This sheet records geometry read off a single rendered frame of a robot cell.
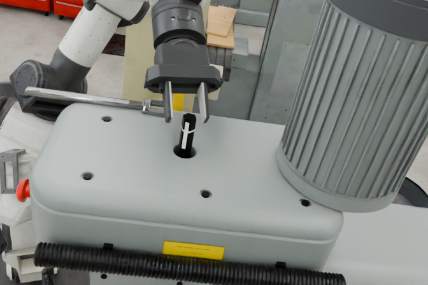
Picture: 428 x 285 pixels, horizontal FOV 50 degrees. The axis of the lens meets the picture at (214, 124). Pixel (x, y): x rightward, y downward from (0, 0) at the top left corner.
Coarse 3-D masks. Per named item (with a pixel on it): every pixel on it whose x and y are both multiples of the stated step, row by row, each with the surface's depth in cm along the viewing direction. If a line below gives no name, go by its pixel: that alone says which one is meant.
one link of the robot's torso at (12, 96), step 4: (0, 84) 140; (4, 84) 139; (8, 84) 139; (0, 88) 140; (4, 88) 140; (8, 88) 139; (12, 88) 139; (0, 92) 141; (4, 92) 140; (8, 92) 139; (12, 92) 139; (0, 96) 141; (8, 96) 139; (12, 96) 139; (16, 96) 140; (8, 100) 139; (12, 100) 139; (16, 100) 139; (4, 104) 137; (8, 104) 138; (4, 108) 136
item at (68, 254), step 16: (48, 256) 63; (64, 256) 64; (80, 256) 64; (96, 256) 64; (112, 256) 65; (128, 256) 65; (144, 256) 66; (160, 256) 66; (96, 272) 65; (112, 272) 65; (128, 272) 65; (144, 272) 65; (160, 272) 65; (176, 272) 65; (192, 272) 65; (208, 272) 65; (224, 272) 66; (240, 272) 66; (256, 272) 66; (272, 272) 67; (288, 272) 67; (304, 272) 68; (320, 272) 69
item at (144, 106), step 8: (32, 88) 79; (40, 88) 80; (40, 96) 79; (48, 96) 79; (56, 96) 79; (64, 96) 79; (72, 96) 79; (80, 96) 80; (88, 96) 80; (96, 96) 80; (104, 104) 80; (112, 104) 80; (120, 104) 80; (128, 104) 80; (136, 104) 80; (144, 104) 81; (152, 104) 82; (160, 104) 82; (144, 112) 79; (152, 112) 80; (160, 112) 80
